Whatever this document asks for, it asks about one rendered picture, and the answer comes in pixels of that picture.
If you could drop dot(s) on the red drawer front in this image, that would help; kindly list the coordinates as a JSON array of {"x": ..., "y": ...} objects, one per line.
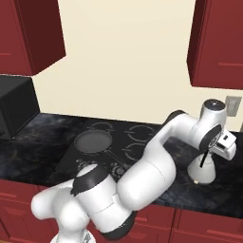
[
  {"x": 155, "y": 218},
  {"x": 19, "y": 191},
  {"x": 209, "y": 226}
]

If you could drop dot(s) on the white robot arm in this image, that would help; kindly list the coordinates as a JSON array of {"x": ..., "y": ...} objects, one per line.
[{"x": 152, "y": 177}]

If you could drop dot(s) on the red wall cupboard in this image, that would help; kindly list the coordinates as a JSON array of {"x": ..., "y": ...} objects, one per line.
[
  {"x": 28, "y": 31},
  {"x": 218, "y": 41}
]

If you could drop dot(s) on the dark grey frying pan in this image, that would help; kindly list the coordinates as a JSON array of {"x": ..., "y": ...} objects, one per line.
[{"x": 92, "y": 141}]

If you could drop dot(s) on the black microwave oven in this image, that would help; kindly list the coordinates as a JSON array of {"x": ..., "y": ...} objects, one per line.
[{"x": 17, "y": 106}]

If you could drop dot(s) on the red cupboard door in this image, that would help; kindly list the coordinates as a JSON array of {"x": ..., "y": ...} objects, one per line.
[
  {"x": 148, "y": 236},
  {"x": 19, "y": 224}
]

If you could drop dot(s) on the grey wall socket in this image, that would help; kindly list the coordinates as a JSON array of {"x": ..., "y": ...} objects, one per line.
[{"x": 233, "y": 106}]

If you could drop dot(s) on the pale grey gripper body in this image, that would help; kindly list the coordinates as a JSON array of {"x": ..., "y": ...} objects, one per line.
[{"x": 228, "y": 151}]

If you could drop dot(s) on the black hob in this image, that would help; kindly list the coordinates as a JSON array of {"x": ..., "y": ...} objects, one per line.
[{"x": 133, "y": 139}]

